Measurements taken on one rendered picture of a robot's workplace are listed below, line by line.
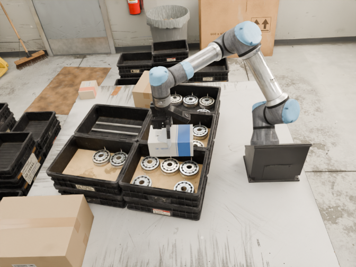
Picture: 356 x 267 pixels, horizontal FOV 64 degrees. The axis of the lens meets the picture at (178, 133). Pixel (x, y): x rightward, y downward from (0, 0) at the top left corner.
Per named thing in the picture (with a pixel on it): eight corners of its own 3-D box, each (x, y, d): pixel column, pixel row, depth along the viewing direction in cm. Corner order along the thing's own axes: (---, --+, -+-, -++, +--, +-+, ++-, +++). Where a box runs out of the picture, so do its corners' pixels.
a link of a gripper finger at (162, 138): (158, 149, 128) (157, 128, 127) (171, 148, 127) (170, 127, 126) (157, 150, 125) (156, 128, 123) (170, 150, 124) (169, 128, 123)
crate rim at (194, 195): (208, 152, 152) (208, 149, 150) (199, 199, 131) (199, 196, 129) (138, 144, 160) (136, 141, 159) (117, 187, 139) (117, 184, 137)
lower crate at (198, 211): (208, 177, 166) (208, 163, 158) (199, 223, 145) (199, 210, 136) (143, 168, 174) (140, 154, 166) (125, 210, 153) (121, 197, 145)
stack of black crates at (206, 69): (224, 92, 324) (227, 55, 294) (227, 108, 302) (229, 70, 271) (189, 93, 327) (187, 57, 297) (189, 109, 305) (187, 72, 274)
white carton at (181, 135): (193, 138, 141) (192, 124, 134) (193, 156, 132) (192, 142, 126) (152, 139, 142) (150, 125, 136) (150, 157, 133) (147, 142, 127)
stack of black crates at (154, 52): (190, 74, 358) (188, 38, 327) (190, 89, 333) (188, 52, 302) (156, 75, 361) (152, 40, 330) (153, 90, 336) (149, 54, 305)
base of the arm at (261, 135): (277, 143, 161) (276, 126, 161) (281, 144, 146) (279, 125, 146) (250, 144, 164) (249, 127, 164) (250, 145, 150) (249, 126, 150)
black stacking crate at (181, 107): (220, 100, 201) (221, 87, 193) (215, 128, 180) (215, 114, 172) (166, 96, 209) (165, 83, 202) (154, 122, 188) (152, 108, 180)
